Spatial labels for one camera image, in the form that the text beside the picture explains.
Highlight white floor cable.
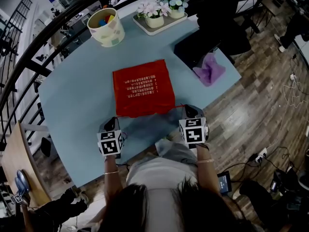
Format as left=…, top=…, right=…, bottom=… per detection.
left=282, top=73, right=307, bottom=108

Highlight person's grey denim jeans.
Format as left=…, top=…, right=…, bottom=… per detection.
left=154, top=138, right=201, bottom=165

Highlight cream patterned round bucket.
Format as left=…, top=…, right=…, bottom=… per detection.
left=86, top=8, right=126, bottom=48

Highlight black waste bin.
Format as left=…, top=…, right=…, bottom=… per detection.
left=41, top=137, right=53, bottom=157

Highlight person's right forearm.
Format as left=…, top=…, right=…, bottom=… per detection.
left=196, top=145, right=222, bottom=195

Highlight purple cloth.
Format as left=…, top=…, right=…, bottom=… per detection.
left=192, top=52, right=226, bottom=87

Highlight red drawstring bag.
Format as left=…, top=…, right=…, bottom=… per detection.
left=112, top=58, right=187, bottom=140

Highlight white pot blue flowers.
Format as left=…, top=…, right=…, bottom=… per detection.
left=163, top=0, right=189, bottom=19

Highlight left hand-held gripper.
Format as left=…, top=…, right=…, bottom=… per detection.
left=97, top=116, right=125, bottom=159

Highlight black office chair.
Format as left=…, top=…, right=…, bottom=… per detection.
left=197, top=0, right=252, bottom=57

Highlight black flat box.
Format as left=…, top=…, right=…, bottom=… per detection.
left=173, top=31, right=236, bottom=69

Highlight black metal railing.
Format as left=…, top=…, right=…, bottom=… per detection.
left=0, top=0, right=201, bottom=152

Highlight white pot pink flowers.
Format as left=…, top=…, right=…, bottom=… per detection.
left=136, top=0, right=172, bottom=29

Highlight person's light grey shirt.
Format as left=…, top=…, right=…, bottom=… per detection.
left=125, top=157, right=201, bottom=232

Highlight light wooden table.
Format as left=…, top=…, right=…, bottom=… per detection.
left=1, top=121, right=51, bottom=207

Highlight person's left forearm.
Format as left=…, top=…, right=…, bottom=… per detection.
left=103, top=155, right=124, bottom=203

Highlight blue round plate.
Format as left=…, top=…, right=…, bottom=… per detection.
left=14, top=169, right=31, bottom=194

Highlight white power strip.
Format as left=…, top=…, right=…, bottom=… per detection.
left=254, top=147, right=268, bottom=163

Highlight black small screen device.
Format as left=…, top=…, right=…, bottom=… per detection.
left=217, top=171, right=233, bottom=194

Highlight white rectangular tray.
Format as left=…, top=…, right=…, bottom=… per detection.
left=132, top=11, right=188, bottom=36

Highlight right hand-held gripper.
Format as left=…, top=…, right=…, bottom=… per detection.
left=178, top=104, right=209, bottom=150

